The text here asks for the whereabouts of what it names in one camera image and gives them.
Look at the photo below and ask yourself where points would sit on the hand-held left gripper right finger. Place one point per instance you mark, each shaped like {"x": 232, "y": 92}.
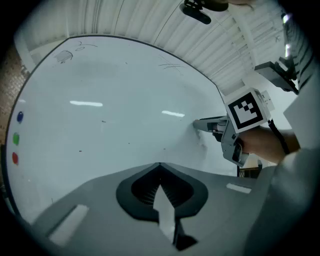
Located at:
{"x": 225, "y": 212}

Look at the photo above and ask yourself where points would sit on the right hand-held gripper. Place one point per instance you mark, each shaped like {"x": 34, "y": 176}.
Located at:
{"x": 243, "y": 110}

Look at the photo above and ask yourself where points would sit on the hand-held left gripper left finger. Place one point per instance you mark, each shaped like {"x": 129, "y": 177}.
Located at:
{"x": 100, "y": 200}

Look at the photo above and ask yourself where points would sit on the person's right forearm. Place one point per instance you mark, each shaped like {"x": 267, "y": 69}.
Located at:
{"x": 265, "y": 145}

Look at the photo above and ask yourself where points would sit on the red round magnet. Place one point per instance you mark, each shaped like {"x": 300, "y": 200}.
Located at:
{"x": 15, "y": 158}

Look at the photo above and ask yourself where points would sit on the green round magnet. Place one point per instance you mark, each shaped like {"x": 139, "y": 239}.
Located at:
{"x": 16, "y": 138}

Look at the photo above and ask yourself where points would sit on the white whiteboard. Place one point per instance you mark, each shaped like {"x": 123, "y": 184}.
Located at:
{"x": 112, "y": 82}

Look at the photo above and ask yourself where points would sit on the person's striped shirt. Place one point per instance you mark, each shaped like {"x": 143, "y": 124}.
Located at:
{"x": 303, "y": 67}

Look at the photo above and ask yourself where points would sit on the blue round magnet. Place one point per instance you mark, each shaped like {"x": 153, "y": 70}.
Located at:
{"x": 20, "y": 117}

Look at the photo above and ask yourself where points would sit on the grey box with black bracket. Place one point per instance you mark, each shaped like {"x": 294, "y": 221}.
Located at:
{"x": 275, "y": 72}

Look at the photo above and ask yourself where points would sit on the black head camera mount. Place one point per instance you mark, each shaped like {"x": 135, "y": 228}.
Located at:
{"x": 197, "y": 13}

